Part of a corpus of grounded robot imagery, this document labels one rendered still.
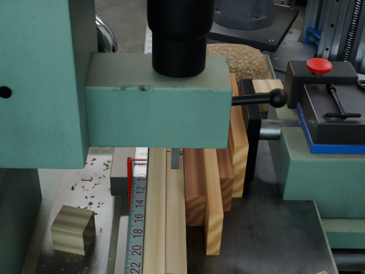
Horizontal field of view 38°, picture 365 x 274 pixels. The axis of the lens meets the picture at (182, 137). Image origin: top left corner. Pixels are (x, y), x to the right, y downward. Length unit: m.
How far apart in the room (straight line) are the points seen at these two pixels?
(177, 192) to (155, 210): 0.04
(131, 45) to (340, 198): 2.42
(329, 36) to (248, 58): 0.47
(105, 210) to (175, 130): 0.27
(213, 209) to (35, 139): 0.18
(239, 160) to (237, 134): 0.03
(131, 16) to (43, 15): 2.93
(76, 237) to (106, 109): 0.22
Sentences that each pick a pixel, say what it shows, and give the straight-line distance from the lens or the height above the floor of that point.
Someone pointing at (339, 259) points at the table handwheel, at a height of 0.82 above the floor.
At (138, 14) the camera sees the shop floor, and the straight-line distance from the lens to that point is 3.37.
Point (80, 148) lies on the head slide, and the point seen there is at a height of 1.03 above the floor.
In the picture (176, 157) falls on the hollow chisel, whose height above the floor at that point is 0.97.
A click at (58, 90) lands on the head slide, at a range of 0.46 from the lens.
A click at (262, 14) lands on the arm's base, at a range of 1.24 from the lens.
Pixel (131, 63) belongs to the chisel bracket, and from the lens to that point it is 0.53.
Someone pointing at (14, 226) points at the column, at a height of 0.87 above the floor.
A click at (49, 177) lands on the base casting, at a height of 0.80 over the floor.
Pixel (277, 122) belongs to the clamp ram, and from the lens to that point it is 0.65.
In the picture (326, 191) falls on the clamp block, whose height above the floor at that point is 0.91.
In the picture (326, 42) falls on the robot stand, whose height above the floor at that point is 0.78.
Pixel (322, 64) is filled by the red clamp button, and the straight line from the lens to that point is 0.66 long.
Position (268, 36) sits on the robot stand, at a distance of 1.20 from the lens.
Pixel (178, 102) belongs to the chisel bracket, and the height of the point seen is 1.05.
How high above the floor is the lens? 1.32
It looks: 36 degrees down
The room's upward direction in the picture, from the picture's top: 2 degrees clockwise
